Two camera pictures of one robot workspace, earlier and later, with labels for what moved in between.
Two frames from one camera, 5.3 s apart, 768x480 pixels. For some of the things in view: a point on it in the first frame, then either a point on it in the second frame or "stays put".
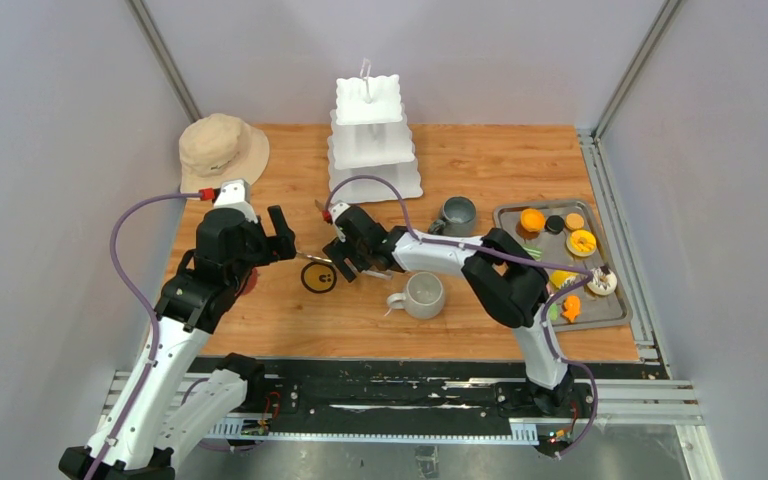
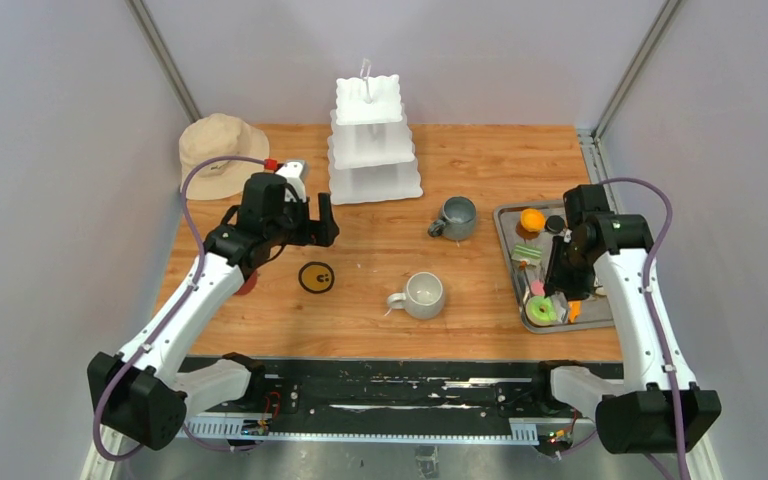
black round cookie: [554, 224] stays put
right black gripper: [338, 251] → [575, 289]
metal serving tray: [565, 232] stays put
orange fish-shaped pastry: [572, 304] stays put
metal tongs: [380, 274] → [560, 306]
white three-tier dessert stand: [370, 135] stays put
